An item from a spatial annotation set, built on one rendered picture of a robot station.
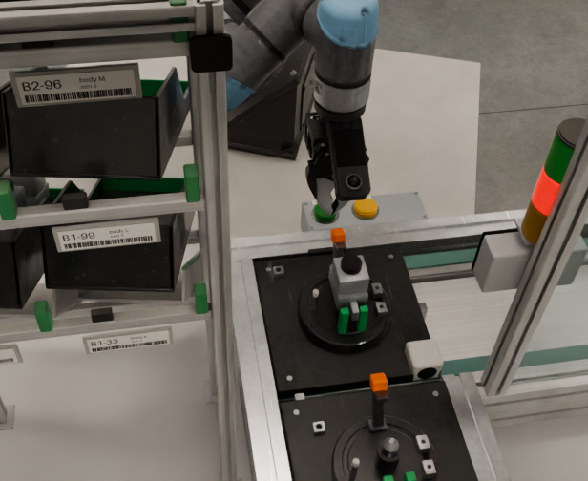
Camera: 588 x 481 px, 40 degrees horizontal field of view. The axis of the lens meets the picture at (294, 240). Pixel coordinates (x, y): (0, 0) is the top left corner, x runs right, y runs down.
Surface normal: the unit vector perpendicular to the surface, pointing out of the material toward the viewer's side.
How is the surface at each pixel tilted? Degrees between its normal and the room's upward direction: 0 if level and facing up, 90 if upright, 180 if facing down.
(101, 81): 90
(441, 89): 0
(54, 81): 90
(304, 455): 0
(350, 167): 29
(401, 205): 0
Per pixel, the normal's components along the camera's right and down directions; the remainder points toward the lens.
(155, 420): 0.04, -0.65
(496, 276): 0.17, 0.75
